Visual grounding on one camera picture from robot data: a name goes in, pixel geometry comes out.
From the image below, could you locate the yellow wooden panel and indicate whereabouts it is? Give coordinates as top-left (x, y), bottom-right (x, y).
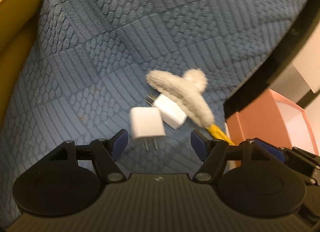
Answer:
top-left (0, 0), bottom-right (50, 128)

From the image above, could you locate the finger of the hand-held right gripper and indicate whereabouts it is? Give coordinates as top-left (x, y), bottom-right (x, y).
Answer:
top-left (252, 139), bottom-right (320, 185)

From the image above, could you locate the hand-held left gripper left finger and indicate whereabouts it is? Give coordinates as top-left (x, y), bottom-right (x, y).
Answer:
top-left (46, 129), bottom-right (130, 183)

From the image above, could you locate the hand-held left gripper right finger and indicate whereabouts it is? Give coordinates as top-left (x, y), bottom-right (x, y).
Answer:
top-left (190, 130), bottom-right (253, 182)

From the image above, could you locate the blue textured blanket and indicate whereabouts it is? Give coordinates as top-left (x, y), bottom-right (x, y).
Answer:
top-left (0, 0), bottom-right (317, 225)

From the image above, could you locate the white charger plug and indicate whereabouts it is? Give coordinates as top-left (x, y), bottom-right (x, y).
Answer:
top-left (145, 94), bottom-right (188, 130)
top-left (129, 107), bottom-right (167, 151)

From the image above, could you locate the fuzzy grey hair claw clip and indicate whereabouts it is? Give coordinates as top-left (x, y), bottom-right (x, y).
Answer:
top-left (146, 68), bottom-right (215, 129)

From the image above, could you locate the yellow handled screwdriver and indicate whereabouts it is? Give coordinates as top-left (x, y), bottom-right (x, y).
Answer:
top-left (205, 122), bottom-right (237, 146)

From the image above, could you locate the pink cardboard box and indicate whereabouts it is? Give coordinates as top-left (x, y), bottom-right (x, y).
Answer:
top-left (226, 88), bottom-right (319, 170)

